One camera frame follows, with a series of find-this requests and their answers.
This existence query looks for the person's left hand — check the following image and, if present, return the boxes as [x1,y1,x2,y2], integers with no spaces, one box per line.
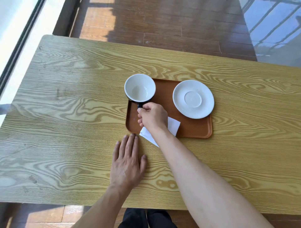
[110,134,147,191]

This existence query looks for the person's right hand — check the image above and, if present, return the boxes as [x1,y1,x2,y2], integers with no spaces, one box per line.
[137,102,169,135]

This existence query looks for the black cup with white inside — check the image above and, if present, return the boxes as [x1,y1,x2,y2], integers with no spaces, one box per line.
[124,74,156,109]

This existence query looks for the person's right forearm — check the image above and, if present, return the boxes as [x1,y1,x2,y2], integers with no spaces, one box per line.
[144,127,275,228]

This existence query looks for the person's left forearm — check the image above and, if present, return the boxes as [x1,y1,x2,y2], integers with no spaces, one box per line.
[71,184,132,228]

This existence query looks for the white paper napkin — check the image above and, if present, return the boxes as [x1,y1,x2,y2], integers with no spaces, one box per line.
[139,117,181,148]

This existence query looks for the brown rectangular tray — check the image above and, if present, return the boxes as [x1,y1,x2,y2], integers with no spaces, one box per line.
[125,78,213,139]

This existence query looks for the white saucer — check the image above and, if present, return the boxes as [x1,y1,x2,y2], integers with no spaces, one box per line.
[173,80,215,119]

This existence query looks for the person's black trousers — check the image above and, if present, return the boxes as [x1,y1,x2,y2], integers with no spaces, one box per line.
[118,208,177,228]

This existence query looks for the dark window frame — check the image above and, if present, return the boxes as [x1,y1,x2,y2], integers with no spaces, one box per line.
[0,0,46,95]

